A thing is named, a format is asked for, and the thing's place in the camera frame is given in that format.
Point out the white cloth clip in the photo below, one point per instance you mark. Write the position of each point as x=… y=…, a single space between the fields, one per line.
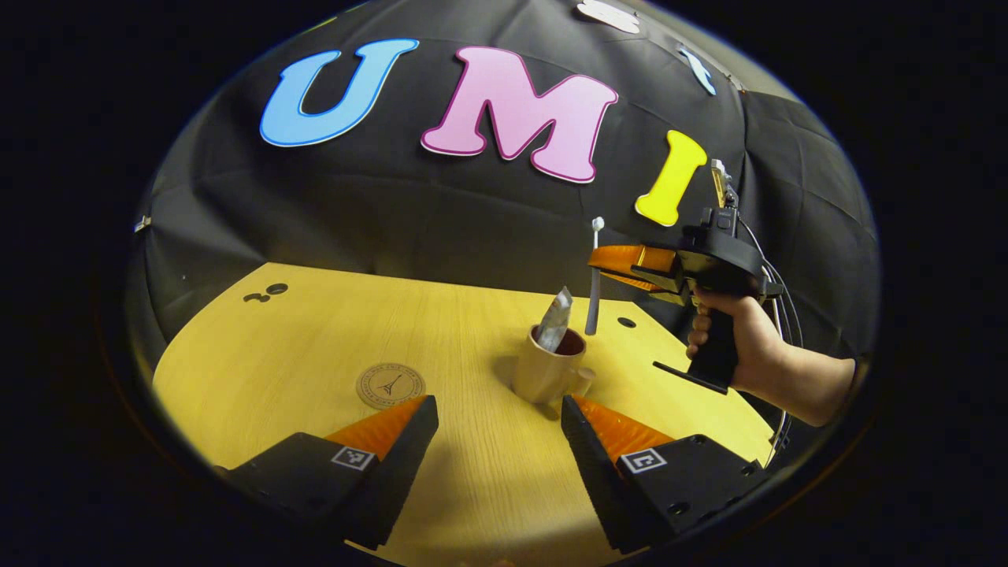
x=142 y=224

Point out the wooden desktop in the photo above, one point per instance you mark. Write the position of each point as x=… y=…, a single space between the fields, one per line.
x=472 y=354

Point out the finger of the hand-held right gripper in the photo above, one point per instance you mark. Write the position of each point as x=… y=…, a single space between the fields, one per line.
x=622 y=258

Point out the round cork coaster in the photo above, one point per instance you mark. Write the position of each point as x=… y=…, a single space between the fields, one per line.
x=390 y=386

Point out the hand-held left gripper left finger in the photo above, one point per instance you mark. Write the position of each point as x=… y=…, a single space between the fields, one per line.
x=402 y=465

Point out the black backdrop cloth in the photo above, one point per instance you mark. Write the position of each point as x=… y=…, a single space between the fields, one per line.
x=394 y=220

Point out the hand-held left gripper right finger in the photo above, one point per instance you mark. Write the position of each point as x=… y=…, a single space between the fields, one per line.
x=591 y=465

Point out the white toothpaste tube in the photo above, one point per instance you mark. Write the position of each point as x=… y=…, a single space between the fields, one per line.
x=555 y=323

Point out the beige cup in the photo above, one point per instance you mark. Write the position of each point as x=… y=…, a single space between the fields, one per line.
x=543 y=378

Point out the grey toothbrush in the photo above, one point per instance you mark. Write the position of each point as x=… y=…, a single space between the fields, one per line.
x=593 y=307

